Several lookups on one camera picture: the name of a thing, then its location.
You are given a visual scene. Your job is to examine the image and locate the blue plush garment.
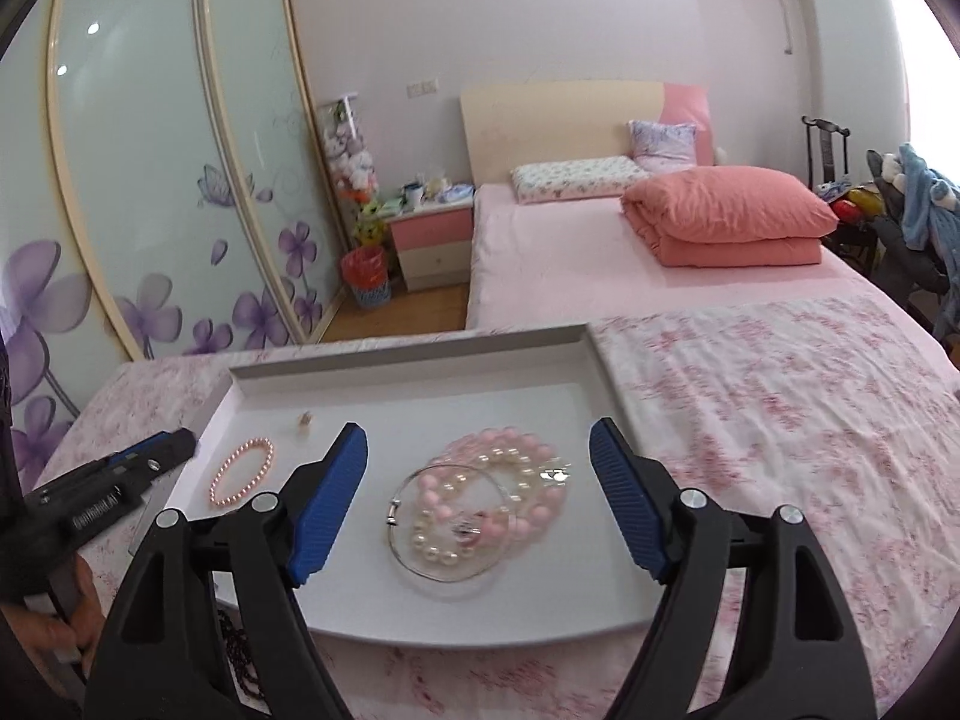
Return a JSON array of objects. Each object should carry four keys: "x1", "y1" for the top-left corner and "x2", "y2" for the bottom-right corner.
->
[{"x1": 896, "y1": 142, "x2": 960, "y2": 278}]

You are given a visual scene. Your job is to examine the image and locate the white pearl bracelet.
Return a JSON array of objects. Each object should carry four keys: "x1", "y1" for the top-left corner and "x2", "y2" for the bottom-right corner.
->
[{"x1": 409, "y1": 446, "x2": 560, "y2": 567}]

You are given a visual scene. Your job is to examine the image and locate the dark red bead necklace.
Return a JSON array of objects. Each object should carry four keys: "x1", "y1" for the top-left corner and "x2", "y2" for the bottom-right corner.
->
[{"x1": 216, "y1": 607, "x2": 267, "y2": 702}]

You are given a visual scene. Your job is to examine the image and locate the beige and pink headboard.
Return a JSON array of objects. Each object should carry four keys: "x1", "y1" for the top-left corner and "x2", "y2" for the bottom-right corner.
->
[{"x1": 460, "y1": 80, "x2": 713, "y2": 185}]

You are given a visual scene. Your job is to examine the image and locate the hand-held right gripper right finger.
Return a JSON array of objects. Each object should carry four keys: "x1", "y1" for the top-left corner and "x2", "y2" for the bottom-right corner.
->
[{"x1": 589, "y1": 416, "x2": 878, "y2": 720}]

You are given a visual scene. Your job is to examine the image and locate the grey office chair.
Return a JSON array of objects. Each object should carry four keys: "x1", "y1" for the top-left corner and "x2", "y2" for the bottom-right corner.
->
[{"x1": 866, "y1": 148, "x2": 950, "y2": 308}]

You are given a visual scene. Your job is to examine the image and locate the pink and beige nightstand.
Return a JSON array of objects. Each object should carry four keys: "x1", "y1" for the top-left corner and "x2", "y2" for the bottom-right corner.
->
[{"x1": 386, "y1": 202, "x2": 475, "y2": 293}]

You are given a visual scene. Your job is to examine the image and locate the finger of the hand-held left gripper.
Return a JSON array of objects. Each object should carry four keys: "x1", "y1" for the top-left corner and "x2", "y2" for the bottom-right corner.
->
[
  {"x1": 22, "y1": 461, "x2": 162, "y2": 511},
  {"x1": 105, "y1": 427, "x2": 197, "y2": 470}
]

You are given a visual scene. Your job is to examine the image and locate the pink floral bedspread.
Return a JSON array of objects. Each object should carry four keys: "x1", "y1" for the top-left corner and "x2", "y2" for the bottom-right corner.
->
[{"x1": 15, "y1": 292, "x2": 960, "y2": 720}]

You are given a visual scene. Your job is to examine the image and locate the dark wooden chair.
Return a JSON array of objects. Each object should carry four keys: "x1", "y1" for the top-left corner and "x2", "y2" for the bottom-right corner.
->
[{"x1": 801, "y1": 116, "x2": 852, "y2": 192}]

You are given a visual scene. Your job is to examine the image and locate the bin with red bag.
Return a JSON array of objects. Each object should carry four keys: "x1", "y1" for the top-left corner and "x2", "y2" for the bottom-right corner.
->
[{"x1": 341, "y1": 244, "x2": 391, "y2": 310}]

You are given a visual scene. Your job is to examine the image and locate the grey cardboard box lid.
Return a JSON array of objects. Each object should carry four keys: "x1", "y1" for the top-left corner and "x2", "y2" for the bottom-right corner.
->
[{"x1": 146, "y1": 322, "x2": 668, "y2": 650}]

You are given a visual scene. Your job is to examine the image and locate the pink curtain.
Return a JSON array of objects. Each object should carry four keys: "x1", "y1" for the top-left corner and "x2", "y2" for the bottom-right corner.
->
[{"x1": 874, "y1": 0, "x2": 960, "y2": 166}]

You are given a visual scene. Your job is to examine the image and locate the large pink bead bracelet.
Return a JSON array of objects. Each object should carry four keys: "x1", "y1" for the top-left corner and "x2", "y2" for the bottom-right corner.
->
[{"x1": 416, "y1": 427, "x2": 575, "y2": 548}]

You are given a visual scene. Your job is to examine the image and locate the pink single bed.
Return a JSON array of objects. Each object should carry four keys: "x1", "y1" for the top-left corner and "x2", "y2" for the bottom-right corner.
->
[{"x1": 466, "y1": 180, "x2": 901, "y2": 335}]

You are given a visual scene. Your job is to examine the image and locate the person's left hand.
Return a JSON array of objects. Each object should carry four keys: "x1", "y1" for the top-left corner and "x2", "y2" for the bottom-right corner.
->
[{"x1": 0, "y1": 562, "x2": 106, "y2": 680}]

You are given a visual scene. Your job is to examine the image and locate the yellow plush toy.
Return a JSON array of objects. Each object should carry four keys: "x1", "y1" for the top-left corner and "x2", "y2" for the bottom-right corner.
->
[{"x1": 352, "y1": 202, "x2": 387, "y2": 245}]

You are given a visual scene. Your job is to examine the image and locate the pink pearl bracelet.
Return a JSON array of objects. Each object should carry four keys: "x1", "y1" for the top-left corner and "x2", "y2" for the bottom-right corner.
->
[{"x1": 210, "y1": 437, "x2": 276, "y2": 509}]

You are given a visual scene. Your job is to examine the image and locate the purple floral pillow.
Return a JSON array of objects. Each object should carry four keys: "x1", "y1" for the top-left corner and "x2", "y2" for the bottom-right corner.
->
[{"x1": 628, "y1": 120, "x2": 698, "y2": 173}]

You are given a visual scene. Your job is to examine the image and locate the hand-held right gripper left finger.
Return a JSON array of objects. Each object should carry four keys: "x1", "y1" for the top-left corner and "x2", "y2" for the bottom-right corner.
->
[{"x1": 82, "y1": 422, "x2": 368, "y2": 720}]

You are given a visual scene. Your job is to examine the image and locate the floral sliding-door wardrobe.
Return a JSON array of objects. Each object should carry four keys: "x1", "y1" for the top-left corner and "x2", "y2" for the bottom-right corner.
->
[{"x1": 0, "y1": 0, "x2": 353, "y2": 466}]

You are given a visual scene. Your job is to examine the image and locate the thin silver bangle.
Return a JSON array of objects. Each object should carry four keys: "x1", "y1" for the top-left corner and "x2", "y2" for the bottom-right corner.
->
[{"x1": 385, "y1": 465, "x2": 572, "y2": 582}]

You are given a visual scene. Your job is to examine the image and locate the folded orange quilt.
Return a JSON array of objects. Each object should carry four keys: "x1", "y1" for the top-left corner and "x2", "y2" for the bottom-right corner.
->
[{"x1": 620, "y1": 166, "x2": 839, "y2": 267}]

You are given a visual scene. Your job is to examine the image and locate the colourful toy balls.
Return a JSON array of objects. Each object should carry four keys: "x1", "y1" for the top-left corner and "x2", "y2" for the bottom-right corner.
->
[{"x1": 821, "y1": 184, "x2": 882, "y2": 226}]

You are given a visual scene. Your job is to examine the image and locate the white floral pillow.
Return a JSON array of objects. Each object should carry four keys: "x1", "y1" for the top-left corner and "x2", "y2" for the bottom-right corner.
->
[{"x1": 511, "y1": 155, "x2": 652, "y2": 205}]

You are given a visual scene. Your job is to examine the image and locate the plush toy display tube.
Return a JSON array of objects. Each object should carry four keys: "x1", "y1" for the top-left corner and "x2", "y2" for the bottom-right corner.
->
[{"x1": 319, "y1": 94, "x2": 383, "y2": 211}]

